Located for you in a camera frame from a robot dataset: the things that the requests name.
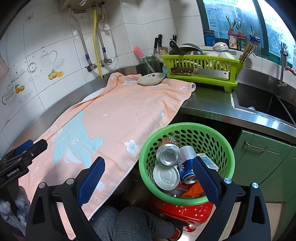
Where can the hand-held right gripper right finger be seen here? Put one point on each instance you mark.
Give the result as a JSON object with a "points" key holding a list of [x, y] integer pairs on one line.
{"points": [[207, 183]]}

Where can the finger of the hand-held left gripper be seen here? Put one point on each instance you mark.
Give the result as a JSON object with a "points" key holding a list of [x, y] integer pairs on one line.
{"points": [[38, 147], [23, 146]]}

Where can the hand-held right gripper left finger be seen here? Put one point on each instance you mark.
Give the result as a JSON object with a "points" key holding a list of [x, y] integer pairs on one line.
{"points": [[90, 183]]}

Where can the orange snack packet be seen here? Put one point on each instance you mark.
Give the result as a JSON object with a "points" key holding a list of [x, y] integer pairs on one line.
{"points": [[193, 190]]}

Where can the white milk carton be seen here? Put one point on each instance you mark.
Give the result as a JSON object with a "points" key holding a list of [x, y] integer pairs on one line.
{"points": [[209, 163]]}

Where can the blue white drink can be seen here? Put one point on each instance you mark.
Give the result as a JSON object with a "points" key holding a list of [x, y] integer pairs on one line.
{"points": [[187, 166]]}

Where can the pull-tab tin can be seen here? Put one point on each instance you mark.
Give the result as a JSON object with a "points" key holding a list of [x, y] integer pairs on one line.
{"points": [[166, 177]]}

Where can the green plastic basket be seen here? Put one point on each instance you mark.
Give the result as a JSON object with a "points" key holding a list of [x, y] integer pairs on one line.
{"points": [[208, 136]]}

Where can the red soda can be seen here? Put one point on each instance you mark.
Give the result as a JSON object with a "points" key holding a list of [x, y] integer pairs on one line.
{"points": [[168, 155]]}

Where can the person's left hand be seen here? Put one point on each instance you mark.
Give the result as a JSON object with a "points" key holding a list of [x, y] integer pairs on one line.
{"points": [[23, 201]]}

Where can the red plastic stool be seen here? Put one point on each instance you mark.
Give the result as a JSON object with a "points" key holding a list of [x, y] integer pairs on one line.
{"points": [[185, 213]]}

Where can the person's grey trouser leg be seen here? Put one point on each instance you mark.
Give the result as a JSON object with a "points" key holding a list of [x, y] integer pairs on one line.
{"points": [[129, 222]]}

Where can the green cabinet door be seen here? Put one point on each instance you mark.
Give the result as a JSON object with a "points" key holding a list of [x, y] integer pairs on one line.
{"points": [[266, 166]]}

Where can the peach printed towel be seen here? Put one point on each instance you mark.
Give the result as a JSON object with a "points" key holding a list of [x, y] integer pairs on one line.
{"points": [[120, 111]]}

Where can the metal angle valve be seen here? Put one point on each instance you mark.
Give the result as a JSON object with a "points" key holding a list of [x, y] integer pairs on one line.
{"points": [[106, 61], [91, 67]]}

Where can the stainless steel sink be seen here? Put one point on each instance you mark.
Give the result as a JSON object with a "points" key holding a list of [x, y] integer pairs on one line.
{"points": [[259, 102]]}

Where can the white dish with red print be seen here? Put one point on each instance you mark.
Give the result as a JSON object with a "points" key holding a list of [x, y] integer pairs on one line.
{"points": [[150, 80]]}

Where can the green plastic dish rack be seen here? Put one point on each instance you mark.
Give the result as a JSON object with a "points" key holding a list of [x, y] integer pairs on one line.
{"points": [[198, 63]]}

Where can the teal plastic bottle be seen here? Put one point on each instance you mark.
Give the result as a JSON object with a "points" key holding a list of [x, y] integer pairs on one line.
{"points": [[165, 70]]}

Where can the black knife holder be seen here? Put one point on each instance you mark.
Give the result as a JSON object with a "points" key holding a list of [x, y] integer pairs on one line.
{"points": [[138, 69]]}

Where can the white bowl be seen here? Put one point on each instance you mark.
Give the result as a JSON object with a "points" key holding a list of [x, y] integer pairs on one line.
{"points": [[227, 55], [212, 54]]}

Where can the metal faucet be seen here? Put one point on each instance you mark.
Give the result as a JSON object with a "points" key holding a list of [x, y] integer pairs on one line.
{"points": [[282, 69]]}

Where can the bundle of chopsticks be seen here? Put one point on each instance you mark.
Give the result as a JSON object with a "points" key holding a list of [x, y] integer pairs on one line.
{"points": [[246, 52]]}

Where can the gold rimmed bowl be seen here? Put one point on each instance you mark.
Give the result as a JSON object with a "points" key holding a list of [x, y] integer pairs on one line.
{"points": [[220, 46]]}

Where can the pink bottle brush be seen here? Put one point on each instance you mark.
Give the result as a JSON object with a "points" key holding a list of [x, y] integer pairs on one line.
{"points": [[138, 51]]}

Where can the stack of blue containers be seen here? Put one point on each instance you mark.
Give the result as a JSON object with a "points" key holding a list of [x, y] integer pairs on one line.
{"points": [[209, 38]]}

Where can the sprouting onion in jar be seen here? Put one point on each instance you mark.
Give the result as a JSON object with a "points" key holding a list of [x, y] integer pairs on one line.
{"points": [[241, 40], [232, 34]]}

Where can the blue lidded glass jar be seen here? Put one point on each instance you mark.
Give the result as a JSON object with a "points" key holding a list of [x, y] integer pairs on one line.
{"points": [[255, 44]]}

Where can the white water heater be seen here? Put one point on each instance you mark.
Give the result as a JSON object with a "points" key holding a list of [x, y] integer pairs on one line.
{"points": [[81, 3]]}

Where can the window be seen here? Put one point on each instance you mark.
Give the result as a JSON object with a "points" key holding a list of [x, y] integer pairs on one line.
{"points": [[219, 14]]}

